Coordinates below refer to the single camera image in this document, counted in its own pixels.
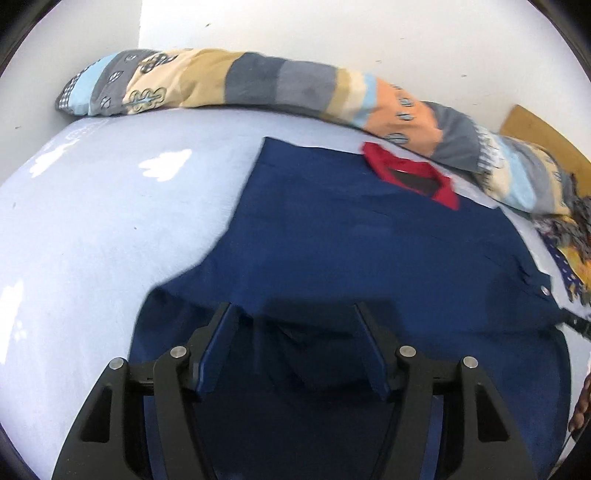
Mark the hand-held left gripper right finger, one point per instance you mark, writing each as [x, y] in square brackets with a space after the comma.
[375, 355]

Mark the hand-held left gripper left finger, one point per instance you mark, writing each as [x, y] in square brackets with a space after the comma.
[218, 353]

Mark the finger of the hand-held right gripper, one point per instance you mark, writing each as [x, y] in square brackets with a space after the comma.
[579, 325]

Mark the navy jacket with red collar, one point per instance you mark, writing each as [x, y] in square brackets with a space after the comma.
[346, 240]

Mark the person's right hand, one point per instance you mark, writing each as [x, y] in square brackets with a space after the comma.
[582, 406]

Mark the dark patterned cloth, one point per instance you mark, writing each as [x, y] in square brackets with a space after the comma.
[572, 258]

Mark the light blue cloud-print bed sheet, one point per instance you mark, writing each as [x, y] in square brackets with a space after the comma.
[92, 230]

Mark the wooden board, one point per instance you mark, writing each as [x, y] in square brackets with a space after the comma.
[540, 134]

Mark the patchwork striped long pillow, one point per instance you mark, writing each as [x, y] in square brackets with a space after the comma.
[258, 83]

